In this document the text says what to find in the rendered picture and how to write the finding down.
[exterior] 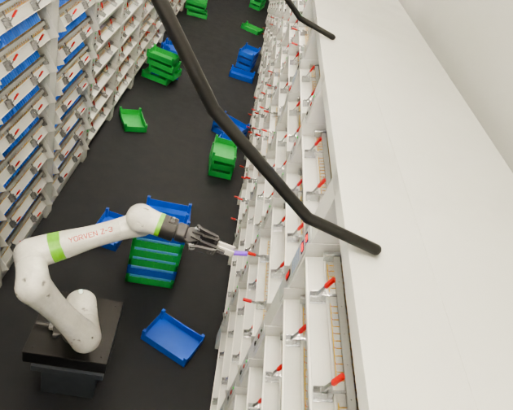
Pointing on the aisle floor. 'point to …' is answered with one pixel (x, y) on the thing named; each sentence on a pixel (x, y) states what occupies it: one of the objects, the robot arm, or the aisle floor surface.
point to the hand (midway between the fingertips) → (225, 249)
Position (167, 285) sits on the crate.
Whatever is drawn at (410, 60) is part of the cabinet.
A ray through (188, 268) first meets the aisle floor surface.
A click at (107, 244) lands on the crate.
